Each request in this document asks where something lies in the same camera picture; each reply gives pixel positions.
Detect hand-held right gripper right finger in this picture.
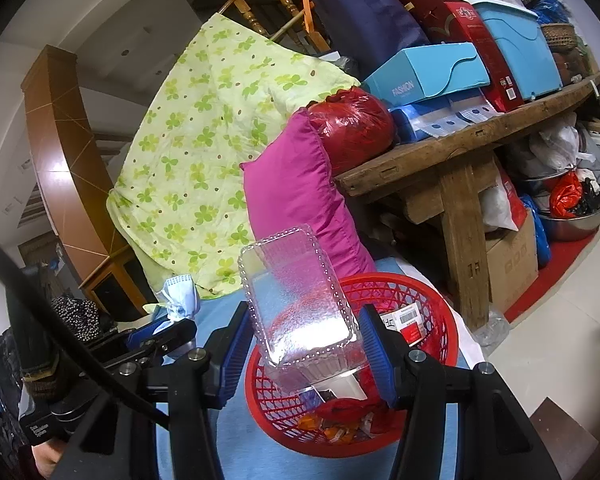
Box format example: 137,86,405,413
358,305,561,480

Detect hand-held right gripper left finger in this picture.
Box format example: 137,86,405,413
50,302,251,480

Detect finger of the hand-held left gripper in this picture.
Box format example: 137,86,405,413
150,319,198,361
127,319,173,348

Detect blue face mask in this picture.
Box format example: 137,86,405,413
157,274,201,323

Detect clear plastic tray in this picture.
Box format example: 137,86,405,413
237,223,368,393

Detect red plastic basket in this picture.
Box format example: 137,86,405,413
245,272,461,459

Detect black white-dotted garment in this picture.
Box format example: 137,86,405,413
50,295,101,343

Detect blue blanket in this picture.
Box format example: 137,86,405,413
145,255,486,480

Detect clear plastic bag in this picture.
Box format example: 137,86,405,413
472,310,511,348

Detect brown cardboard box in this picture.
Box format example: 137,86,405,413
485,210,541,311

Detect ceiling air vent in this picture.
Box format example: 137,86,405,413
17,180,48,226

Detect magenta pillow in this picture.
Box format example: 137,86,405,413
240,107,378,281

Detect brown cardboard piece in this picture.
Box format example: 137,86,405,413
527,397,588,461

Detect white red printed bag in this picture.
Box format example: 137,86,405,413
480,160,528,233

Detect red floor mat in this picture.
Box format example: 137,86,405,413
440,220,600,326

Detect blue plastic bag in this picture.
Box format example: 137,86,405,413
520,195,553,268
532,0,571,26

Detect green clover print quilt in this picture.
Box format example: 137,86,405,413
106,12,363,301

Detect old wooden table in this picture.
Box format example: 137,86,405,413
332,72,600,331

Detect brown wooden cabinet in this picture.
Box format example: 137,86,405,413
20,45,156,321

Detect red plastic bag bundle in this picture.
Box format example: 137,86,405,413
307,87,398,173

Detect stack of blue white packets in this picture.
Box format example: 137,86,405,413
387,87,498,146

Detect steel basin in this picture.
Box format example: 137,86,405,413
522,170,600,242

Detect orange-red plastic bag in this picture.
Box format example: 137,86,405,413
549,170,586,218

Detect white plastic bag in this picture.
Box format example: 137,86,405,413
527,122,581,171

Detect light blue cardboard box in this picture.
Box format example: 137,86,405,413
362,42,491,111

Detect red printed box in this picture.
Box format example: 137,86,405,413
442,0,526,113

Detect turquoise plastic storage bin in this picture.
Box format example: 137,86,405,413
465,0,565,103

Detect navy fabric bag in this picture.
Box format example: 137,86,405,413
310,0,431,81

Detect maroon gift box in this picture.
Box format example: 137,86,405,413
397,0,461,46

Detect wicker basket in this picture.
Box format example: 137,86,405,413
540,22,581,53

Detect black cable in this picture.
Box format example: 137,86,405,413
0,230,171,426

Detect orange strap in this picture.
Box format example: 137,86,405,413
301,0,321,36

